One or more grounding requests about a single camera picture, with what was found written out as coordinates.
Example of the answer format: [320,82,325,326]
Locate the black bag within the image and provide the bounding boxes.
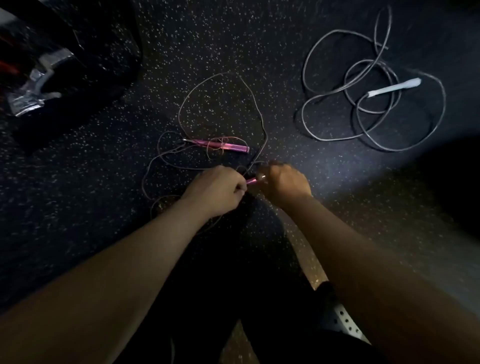
[0,0,144,155]

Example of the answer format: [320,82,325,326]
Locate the person's black trousers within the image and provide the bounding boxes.
[116,202,376,364]

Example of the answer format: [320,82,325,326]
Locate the white jump rope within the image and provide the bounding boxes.
[299,4,448,153]

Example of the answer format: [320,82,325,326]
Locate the pink jump rope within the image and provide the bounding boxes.
[141,71,269,237]

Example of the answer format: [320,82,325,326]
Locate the shiny silver bracket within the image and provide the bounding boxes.
[5,48,76,118]

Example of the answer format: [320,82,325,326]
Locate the person's right hand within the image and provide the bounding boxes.
[256,161,314,211]

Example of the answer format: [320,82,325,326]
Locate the person's white shoe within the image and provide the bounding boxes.
[317,281,372,346]

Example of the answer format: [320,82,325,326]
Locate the person's left hand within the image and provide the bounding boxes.
[179,164,249,221]

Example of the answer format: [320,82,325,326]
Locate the person's right forearm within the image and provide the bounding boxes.
[283,194,480,364]

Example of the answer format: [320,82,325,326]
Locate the person's left forearm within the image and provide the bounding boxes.
[0,198,211,364]

